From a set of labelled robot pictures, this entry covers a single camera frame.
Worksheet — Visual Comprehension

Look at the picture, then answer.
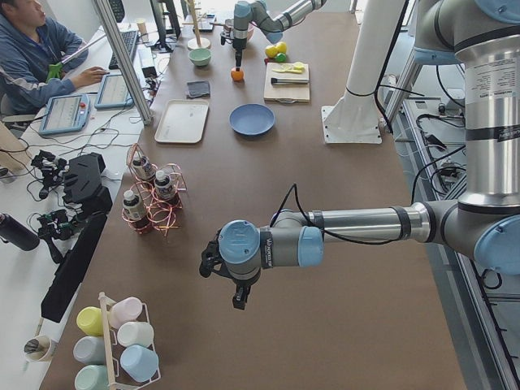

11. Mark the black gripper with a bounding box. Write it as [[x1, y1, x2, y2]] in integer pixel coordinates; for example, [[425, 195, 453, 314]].
[[199, 239, 251, 310], [220, 28, 248, 72]]

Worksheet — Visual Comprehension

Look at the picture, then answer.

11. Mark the orange fruit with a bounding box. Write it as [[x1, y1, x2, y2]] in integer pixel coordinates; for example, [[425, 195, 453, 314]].
[[230, 67, 245, 82]]

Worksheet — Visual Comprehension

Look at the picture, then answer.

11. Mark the blue plate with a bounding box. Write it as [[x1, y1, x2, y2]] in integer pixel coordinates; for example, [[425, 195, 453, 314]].
[[229, 103, 275, 137]]

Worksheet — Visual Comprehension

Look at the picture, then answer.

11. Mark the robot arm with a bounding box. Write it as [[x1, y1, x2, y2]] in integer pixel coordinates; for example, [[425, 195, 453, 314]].
[[230, 0, 327, 70], [199, 1, 519, 310]]

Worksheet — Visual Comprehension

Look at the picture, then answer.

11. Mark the pink bowl with ice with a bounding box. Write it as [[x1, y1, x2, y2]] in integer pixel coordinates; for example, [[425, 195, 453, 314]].
[[221, 19, 254, 43]]

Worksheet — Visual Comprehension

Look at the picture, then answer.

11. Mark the lower yellow lemon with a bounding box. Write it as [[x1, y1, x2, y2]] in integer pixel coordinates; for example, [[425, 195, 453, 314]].
[[264, 45, 279, 59]]

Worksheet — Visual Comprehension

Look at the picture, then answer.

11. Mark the yellow lemon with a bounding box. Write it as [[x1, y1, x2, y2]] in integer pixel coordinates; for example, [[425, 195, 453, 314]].
[[275, 41, 288, 54], [264, 45, 279, 59]]

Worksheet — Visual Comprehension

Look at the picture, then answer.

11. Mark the green bowl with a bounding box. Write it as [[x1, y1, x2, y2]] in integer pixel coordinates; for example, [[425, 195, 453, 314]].
[[188, 48, 211, 67]]

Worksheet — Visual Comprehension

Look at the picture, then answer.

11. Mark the wooden cup stand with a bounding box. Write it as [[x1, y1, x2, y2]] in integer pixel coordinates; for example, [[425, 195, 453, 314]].
[[181, 0, 211, 50]]

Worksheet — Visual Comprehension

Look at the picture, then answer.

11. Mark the green lime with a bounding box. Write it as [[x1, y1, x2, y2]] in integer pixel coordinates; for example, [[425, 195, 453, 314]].
[[274, 53, 287, 63]]

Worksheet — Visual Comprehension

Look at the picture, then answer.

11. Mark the upper yellow lemon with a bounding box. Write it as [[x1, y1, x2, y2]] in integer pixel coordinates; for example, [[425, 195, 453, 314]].
[[275, 41, 288, 54]]

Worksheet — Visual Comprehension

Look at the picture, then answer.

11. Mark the steel rod black cap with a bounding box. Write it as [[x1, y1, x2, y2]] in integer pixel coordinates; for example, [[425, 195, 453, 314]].
[[270, 77, 310, 85]]

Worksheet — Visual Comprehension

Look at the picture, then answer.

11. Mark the grey cloth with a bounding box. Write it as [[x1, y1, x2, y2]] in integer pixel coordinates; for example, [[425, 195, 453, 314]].
[[186, 80, 210, 98]]

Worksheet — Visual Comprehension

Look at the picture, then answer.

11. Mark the yellow plastic knife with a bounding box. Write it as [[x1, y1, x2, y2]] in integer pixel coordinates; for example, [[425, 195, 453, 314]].
[[272, 67, 305, 74]]

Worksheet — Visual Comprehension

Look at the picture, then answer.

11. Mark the thick lemon half slice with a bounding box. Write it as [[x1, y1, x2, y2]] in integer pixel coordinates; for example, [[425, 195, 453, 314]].
[[292, 62, 305, 71]]

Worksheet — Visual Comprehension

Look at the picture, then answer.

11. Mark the wooden cutting board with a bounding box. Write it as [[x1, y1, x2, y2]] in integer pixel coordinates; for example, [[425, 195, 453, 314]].
[[263, 63, 310, 103]]

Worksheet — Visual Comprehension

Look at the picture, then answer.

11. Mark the cream rabbit tray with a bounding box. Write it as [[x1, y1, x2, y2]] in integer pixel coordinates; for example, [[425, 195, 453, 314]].
[[154, 99, 209, 144]]

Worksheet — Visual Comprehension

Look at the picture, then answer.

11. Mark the lower left tea bottle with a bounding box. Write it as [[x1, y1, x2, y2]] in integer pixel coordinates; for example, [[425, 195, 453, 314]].
[[154, 170, 176, 203]]

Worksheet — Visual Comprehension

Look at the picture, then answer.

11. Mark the tea bottle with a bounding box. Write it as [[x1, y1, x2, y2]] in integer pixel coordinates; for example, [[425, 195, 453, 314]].
[[132, 155, 155, 181], [123, 189, 152, 234], [154, 170, 176, 203]]

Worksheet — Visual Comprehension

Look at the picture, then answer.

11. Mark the lower right tea bottle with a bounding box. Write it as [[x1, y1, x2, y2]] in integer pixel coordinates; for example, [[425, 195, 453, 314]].
[[123, 189, 152, 234]]

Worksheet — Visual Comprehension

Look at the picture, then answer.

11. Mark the pink cup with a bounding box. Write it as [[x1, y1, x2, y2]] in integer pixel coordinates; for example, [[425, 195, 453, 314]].
[[108, 297, 143, 329]]

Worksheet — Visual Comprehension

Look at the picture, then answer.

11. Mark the white cup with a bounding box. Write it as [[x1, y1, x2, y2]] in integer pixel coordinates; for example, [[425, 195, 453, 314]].
[[117, 321, 154, 348]]

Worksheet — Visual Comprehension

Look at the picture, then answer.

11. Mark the black keyboard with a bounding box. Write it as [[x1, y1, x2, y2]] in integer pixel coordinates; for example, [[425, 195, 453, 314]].
[[107, 29, 140, 71]]

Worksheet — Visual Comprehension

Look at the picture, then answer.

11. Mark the top tea bottle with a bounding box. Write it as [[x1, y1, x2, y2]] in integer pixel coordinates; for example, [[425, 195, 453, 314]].
[[132, 155, 155, 181]]

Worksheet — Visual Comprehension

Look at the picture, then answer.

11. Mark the blue cup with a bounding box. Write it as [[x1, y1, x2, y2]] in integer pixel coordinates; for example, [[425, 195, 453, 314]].
[[119, 344, 158, 383]]

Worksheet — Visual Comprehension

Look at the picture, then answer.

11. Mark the white cup rack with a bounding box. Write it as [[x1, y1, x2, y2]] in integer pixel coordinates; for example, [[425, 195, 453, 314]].
[[98, 292, 162, 390]]

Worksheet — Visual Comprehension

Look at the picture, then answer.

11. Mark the far teach pendant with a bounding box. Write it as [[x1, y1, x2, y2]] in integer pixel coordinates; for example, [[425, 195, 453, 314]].
[[94, 74, 134, 111]]

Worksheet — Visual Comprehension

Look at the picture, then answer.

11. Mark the teach pendant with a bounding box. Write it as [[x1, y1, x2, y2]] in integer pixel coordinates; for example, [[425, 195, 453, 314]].
[[38, 93, 90, 136], [94, 74, 134, 111]]

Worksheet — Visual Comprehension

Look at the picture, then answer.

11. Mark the yellow cup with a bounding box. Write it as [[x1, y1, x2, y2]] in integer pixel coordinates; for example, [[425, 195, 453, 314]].
[[76, 306, 103, 336]]

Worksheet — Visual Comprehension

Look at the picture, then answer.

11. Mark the grey cup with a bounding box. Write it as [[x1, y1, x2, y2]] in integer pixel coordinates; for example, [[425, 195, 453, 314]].
[[72, 336, 106, 365]]

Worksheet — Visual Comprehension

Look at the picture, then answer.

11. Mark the green cup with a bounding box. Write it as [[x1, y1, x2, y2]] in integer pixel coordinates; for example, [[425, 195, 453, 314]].
[[74, 365, 109, 390]]

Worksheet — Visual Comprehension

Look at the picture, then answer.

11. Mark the near teach pendant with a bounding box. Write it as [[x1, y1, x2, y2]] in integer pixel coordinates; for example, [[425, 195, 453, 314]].
[[38, 93, 90, 136]]

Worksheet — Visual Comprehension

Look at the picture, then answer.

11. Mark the paper cup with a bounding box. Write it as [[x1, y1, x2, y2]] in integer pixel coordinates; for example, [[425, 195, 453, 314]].
[[24, 335, 58, 362]]

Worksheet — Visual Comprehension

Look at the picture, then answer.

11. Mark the black water bottle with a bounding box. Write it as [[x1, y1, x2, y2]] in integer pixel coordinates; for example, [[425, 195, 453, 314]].
[[1, 213, 40, 251]]

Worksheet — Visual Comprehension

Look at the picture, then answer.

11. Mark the seated person blue jacket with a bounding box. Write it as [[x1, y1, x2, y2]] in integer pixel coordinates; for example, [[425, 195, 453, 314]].
[[1, 1, 107, 115]]

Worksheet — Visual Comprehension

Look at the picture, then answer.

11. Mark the copper wire bottle rack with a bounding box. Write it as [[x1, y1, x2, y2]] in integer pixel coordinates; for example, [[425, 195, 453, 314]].
[[121, 143, 187, 236]]

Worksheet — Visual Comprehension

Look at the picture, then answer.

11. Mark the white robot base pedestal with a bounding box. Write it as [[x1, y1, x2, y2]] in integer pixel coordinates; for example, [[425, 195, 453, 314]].
[[322, 0, 408, 144]]

